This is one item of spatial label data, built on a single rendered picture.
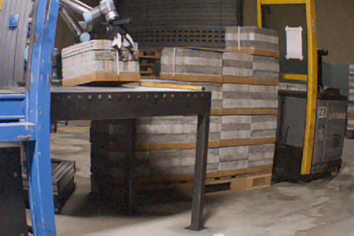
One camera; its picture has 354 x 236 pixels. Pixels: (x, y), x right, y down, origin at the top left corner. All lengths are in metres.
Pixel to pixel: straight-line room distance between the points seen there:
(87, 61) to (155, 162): 1.12
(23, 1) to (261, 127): 2.18
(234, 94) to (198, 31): 7.61
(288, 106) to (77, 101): 2.95
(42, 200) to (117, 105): 0.77
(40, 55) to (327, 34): 8.88
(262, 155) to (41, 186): 2.79
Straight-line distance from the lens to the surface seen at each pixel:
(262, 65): 4.33
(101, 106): 2.39
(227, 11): 11.38
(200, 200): 3.10
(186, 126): 3.91
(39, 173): 1.89
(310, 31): 4.52
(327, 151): 4.84
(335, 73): 10.29
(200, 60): 3.97
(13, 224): 1.95
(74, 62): 3.05
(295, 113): 4.86
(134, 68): 3.18
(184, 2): 12.00
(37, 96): 1.85
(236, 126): 4.19
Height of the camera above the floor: 0.89
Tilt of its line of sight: 3 degrees down
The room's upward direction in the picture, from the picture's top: 3 degrees clockwise
